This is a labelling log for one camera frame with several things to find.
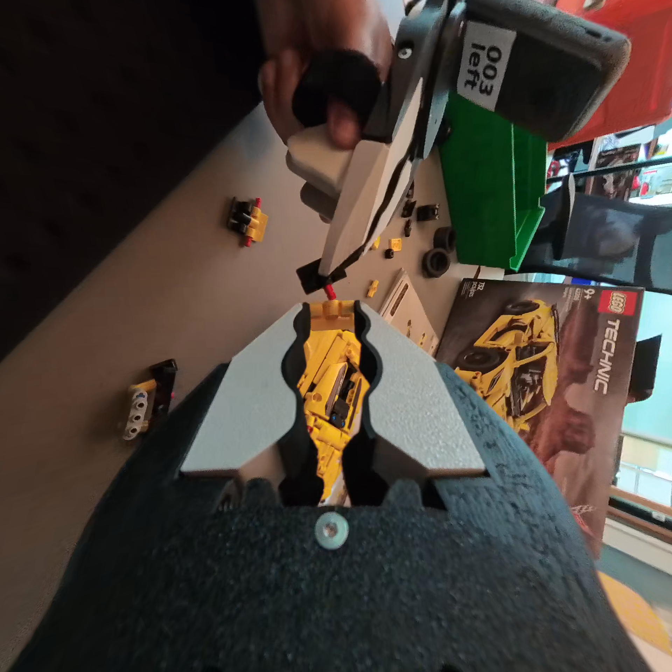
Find toy brick set box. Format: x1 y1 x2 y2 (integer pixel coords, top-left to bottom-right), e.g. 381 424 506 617
435 277 645 558

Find black brick with red pin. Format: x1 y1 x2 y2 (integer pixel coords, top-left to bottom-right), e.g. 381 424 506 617
295 258 348 301

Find grey black Lego subassembly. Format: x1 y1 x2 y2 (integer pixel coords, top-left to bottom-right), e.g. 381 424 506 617
122 358 179 441

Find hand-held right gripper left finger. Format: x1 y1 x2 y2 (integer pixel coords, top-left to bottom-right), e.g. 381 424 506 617
180 302 321 507

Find open instruction booklet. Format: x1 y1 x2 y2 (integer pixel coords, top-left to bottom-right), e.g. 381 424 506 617
378 268 441 359

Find person's left hand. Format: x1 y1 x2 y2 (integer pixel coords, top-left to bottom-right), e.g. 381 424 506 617
257 0 396 149

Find yellow black brick assembly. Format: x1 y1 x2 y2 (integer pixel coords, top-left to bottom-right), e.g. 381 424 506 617
226 196 270 247

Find red plastic bin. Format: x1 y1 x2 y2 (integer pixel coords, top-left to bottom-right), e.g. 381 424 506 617
546 0 672 153

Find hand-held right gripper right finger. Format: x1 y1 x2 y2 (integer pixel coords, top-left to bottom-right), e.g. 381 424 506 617
344 300 486 507

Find green plastic bin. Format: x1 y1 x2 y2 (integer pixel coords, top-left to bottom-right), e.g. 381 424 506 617
438 93 548 274

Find shelf with toy boxes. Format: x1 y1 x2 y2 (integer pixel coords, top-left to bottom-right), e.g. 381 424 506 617
546 123 672 211

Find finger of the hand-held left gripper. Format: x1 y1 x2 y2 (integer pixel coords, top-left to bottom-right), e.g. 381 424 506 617
319 78 428 278
336 156 422 278

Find loose black and yellow bricks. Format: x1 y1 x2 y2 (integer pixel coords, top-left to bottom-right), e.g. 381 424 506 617
365 198 442 300

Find yellow toy brick car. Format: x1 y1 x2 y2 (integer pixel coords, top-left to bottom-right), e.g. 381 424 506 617
296 300 371 473

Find dark office chair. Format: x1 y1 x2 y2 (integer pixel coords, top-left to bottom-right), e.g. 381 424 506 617
522 176 670 295

